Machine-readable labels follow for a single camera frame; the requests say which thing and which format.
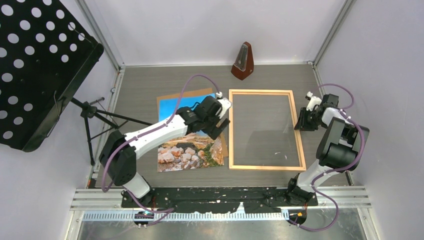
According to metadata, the clear acrylic sheet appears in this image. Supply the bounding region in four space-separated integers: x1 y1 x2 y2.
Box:
232 94 301 167

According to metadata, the light wooden picture frame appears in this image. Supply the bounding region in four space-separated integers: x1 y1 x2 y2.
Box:
228 89 307 171

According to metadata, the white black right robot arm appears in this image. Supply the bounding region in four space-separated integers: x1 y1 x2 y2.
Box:
284 92 370 206

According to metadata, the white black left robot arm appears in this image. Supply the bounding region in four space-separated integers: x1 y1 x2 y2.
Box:
99 95 232 207

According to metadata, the landscape photo print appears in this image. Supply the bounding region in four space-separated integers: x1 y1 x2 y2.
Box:
157 93 228 173

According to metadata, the brown cardboard backing board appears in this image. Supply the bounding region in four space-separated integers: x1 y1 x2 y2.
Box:
156 88 229 157

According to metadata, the brown wooden metronome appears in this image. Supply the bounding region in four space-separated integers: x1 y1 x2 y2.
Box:
230 41 254 81

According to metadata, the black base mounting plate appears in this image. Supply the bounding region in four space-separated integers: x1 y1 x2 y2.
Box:
121 186 318 214

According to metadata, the black tripod stand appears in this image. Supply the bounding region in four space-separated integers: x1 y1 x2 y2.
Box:
70 97 152 166

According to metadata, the black perforated music stand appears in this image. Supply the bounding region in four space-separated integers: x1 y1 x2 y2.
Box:
0 0 104 152

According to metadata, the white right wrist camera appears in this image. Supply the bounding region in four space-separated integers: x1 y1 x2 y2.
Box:
305 91 322 112

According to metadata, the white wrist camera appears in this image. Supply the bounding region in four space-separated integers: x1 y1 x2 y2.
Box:
215 91 232 119
305 91 322 112

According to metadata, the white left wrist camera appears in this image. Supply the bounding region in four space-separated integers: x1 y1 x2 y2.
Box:
215 91 232 119

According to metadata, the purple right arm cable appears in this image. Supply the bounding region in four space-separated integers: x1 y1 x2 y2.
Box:
287 83 366 233

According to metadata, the aluminium rail front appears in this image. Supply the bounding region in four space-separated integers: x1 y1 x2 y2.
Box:
70 186 371 222

